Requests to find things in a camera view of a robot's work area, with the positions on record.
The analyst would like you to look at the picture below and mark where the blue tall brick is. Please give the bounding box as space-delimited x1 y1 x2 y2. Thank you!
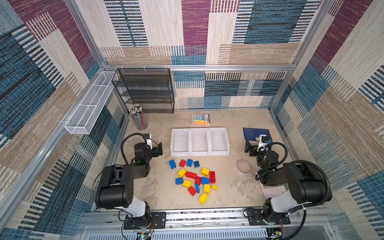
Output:
169 160 177 169

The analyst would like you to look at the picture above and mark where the yellow brick pile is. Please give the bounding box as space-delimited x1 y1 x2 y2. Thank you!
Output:
178 168 187 178

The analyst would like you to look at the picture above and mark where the long red brick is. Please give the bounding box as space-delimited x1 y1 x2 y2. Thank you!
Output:
209 171 216 184
185 172 198 180

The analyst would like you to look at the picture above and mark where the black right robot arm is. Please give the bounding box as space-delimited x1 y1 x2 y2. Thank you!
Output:
245 135 333 225

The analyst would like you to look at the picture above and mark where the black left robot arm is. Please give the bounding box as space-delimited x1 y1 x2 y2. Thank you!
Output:
94 133 163 229

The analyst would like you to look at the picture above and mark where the blue notebook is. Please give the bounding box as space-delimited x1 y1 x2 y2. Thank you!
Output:
243 128 273 142

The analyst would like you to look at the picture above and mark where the tape roll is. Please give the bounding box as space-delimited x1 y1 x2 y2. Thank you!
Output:
236 159 252 175

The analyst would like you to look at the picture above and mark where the red brick top row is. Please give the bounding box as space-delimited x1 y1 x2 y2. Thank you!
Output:
179 160 187 168

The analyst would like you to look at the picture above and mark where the white right bin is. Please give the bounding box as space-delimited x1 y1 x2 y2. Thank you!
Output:
209 128 230 156

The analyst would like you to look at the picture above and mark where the blue brick top row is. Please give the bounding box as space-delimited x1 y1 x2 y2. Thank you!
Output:
187 159 193 167

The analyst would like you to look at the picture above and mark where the white middle bin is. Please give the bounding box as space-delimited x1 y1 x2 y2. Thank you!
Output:
191 128 209 156

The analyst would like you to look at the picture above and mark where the pencil cup with pencils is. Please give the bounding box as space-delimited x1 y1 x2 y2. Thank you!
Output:
128 104 148 131

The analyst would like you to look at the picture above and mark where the red brick centre small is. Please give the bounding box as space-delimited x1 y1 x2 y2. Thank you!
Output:
195 177 202 186

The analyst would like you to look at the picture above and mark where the red brick bottom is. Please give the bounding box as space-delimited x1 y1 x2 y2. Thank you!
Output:
188 187 197 196

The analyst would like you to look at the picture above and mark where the highlighter marker pack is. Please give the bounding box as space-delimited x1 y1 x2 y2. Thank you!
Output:
192 114 211 125

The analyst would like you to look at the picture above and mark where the long yellow brick bottom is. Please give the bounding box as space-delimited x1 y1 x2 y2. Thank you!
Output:
198 193 209 205

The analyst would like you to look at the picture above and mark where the black wire shelf rack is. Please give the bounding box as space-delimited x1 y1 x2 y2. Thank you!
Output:
112 68 175 114

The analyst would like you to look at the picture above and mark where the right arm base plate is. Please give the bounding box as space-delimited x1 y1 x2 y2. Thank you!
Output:
243 208 291 226

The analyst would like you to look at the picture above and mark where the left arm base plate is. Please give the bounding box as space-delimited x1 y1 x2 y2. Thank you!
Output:
123 212 167 230

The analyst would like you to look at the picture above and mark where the white mesh wall basket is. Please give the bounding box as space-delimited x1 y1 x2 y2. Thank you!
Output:
65 72 115 135

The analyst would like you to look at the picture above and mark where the aluminium front rail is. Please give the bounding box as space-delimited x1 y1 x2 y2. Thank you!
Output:
75 207 342 240

